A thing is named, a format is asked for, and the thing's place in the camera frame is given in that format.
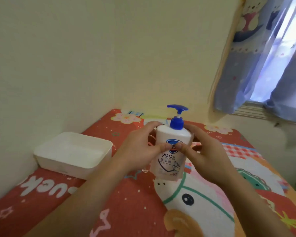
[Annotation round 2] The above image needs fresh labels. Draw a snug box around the person's right hand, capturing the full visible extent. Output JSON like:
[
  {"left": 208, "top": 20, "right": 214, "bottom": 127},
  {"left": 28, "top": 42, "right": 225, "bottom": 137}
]
[{"left": 175, "top": 123, "right": 235, "bottom": 187}]

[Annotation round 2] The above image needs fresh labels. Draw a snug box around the person's left hand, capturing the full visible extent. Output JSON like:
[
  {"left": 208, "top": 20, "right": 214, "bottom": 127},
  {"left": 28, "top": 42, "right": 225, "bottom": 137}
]
[{"left": 113, "top": 121, "right": 173, "bottom": 172}]

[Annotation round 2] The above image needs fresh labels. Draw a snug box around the white pump soap bottle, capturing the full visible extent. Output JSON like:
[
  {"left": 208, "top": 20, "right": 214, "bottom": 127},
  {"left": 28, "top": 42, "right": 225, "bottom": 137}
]
[{"left": 149, "top": 104, "right": 194, "bottom": 182}]

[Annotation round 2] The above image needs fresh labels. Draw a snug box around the person's right forearm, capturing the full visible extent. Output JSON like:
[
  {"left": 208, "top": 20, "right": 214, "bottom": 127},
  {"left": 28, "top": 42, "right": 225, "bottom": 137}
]
[{"left": 218, "top": 170, "right": 295, "bottom": 237}]

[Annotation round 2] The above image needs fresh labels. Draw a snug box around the person's left forearm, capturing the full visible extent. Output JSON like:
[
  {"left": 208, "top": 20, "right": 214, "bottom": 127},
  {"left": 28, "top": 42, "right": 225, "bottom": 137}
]
[{"left": 23, "top": 155, "right": 143, "bottom": 237}]

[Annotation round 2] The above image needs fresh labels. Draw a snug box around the red cartoon print tablecloth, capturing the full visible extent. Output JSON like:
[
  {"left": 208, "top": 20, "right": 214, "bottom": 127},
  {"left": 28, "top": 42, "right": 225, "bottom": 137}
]
[{"left": 0, "top": 109, "right": 296, "bottom": 237}]

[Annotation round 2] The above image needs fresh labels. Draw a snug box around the white plastic storage box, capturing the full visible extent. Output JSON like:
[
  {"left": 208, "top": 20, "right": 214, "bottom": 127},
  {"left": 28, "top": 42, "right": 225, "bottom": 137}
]
[{"left": 34, "top": 132, "right": 113, "bottom": 180}]

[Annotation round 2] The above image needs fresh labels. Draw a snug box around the blue cartoon print curtain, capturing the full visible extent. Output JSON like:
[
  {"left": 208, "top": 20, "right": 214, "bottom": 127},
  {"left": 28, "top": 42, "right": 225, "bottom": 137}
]
[{"left": 213, "top": 0, "right": 296, "bottom": 125}]

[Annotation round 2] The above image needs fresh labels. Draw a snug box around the window frame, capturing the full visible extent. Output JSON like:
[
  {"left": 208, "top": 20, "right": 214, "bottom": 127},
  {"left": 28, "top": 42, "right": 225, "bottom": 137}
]
[{"left": 233, "top": 101, "right": 296, "bottom": 126}]

